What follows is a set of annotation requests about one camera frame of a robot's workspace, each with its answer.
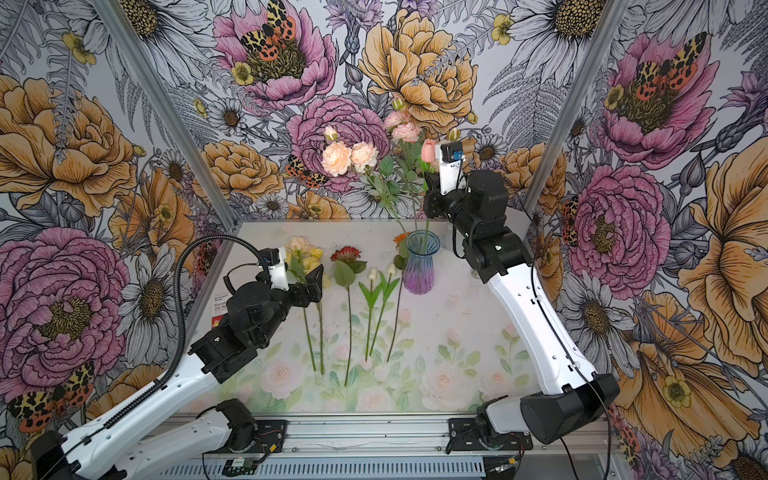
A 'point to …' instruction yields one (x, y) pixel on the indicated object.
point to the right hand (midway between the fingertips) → (424, 180)
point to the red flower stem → (348, 263)
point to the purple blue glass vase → (419, 275)
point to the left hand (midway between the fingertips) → (305, 274)
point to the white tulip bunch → (377, 297)
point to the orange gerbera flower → (401, 260)
